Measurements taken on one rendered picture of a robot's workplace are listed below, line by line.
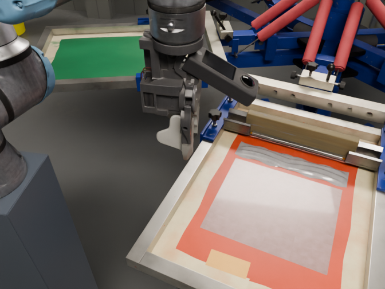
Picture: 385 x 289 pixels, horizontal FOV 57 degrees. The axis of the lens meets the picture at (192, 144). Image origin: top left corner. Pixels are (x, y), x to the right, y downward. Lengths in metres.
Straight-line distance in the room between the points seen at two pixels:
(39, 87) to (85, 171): 1.78
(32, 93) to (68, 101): 2.46
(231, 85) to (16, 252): 0.64
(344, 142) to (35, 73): 0.89
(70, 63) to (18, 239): 1.07
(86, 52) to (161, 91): 1.35
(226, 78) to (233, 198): 0.61
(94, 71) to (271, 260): 1.13
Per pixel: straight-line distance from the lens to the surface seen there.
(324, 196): 1.14
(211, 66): 0.51
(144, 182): 2.41
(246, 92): 0.51
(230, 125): 1.25
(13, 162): 0.84
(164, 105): 0.54
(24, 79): 0.81
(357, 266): 1.03
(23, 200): 0.85
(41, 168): 0.89
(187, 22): 0.47
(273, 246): 0.99
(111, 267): 2.08
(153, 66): 0.52
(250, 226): 1.02
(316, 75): 1.43
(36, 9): 0.41
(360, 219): 1.12
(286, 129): 1.20
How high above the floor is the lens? 1.78
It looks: 42 degrees down
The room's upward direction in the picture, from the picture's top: straight up
